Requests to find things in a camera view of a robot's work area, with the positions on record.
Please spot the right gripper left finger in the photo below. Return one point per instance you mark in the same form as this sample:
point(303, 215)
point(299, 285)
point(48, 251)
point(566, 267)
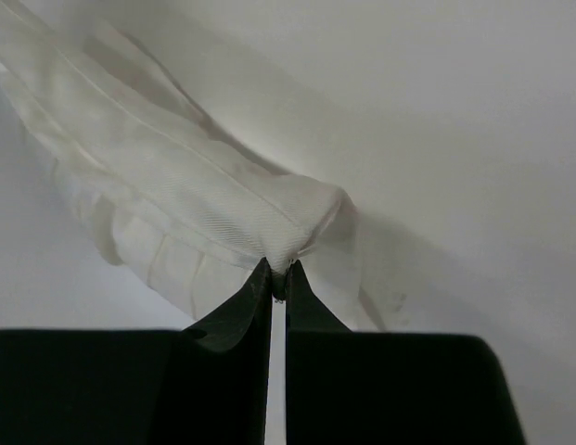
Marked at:
point(206, 384)

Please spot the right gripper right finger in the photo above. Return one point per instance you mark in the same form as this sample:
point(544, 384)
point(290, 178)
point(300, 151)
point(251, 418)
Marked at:
point(347, 387)

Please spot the white pleated skirt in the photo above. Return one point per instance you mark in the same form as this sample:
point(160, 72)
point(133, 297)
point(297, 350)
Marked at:
point(160, 188)

